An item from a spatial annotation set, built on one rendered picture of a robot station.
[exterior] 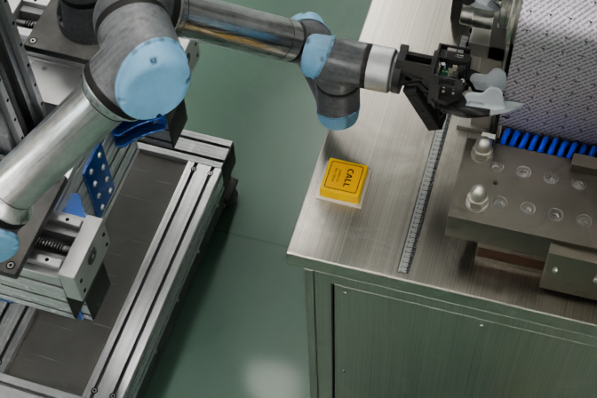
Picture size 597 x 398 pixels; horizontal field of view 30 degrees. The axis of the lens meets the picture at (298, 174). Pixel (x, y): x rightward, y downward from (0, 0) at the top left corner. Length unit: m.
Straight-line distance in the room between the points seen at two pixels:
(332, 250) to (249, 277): 1.03
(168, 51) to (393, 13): 0.69
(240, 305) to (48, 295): 0.81
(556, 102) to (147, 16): 0.66
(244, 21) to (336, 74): 0.18
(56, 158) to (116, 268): 0.99
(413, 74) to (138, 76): 0.46
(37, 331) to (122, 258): 0.26
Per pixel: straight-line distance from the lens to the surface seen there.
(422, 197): 1.95
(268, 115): 3.19
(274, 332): 2.82
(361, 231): 1.91
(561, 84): 1.79
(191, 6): 1.81
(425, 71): 1.80
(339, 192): 1.92
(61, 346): 2.65
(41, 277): 2.12
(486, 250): 1.86
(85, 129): 1.72
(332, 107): 1.90
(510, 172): 1.84
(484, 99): 1.81
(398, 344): 2.08
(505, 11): 1.73
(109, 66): 1.67
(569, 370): 2.03
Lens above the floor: 2.52
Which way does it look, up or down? 55 degrees down
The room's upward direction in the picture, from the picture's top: 3 degrees counter-clockwise
